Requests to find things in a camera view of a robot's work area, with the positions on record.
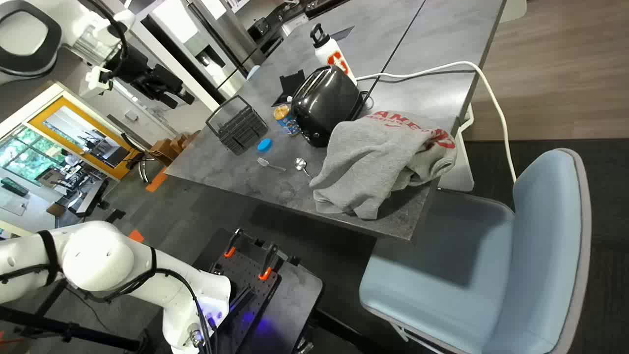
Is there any white bottle black cap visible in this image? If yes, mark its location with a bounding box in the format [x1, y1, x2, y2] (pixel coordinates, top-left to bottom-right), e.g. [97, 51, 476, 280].
[309, 22, 360, 85]

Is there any peanut butter jar blue label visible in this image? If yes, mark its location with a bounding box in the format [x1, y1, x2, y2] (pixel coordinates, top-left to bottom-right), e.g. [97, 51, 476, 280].
[272, 103, 305, 138]

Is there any metal spoon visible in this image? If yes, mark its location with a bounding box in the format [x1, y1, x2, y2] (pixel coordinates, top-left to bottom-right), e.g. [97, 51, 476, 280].
[293, 156, 317, 179]

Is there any white power cable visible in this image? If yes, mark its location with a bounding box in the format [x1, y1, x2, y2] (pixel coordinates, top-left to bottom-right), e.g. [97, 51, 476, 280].
[356, 59, 521, 185]

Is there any orange handled black clamp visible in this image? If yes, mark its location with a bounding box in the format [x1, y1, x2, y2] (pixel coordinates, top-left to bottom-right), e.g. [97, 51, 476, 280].
[256, 242, 285, 285]
[221, 226, 246, 262]

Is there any light blue chair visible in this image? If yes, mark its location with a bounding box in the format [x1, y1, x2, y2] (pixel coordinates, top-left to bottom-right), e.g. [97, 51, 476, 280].
[358, 148, 594, 354]

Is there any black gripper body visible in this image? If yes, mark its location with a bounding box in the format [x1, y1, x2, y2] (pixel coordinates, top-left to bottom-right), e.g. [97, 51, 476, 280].
[114, 49, 175, 95]

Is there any gray plastic cutlery basket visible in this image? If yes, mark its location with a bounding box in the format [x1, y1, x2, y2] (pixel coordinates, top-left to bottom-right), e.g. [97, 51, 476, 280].
[205, 95, 272, 158]

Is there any gray hoodie red print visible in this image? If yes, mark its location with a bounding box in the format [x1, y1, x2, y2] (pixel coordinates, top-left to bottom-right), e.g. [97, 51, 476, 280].
[309, 110, 460, 221]

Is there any black robot mount table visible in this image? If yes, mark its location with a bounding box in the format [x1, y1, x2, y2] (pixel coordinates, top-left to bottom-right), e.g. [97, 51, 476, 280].
[193, 228, 325, 354]

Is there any yellow framed window panel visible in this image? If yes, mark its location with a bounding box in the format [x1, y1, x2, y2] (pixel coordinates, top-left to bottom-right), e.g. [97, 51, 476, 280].
[28, 97, 144, 183]

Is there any black toaster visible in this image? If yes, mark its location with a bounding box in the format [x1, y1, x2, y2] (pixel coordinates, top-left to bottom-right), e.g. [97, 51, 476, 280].
[289, 65, 374, 148]

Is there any thin clear handled utensil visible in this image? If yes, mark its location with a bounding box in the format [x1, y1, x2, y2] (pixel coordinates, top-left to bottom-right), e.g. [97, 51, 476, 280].
[256, 156, 289, 175]

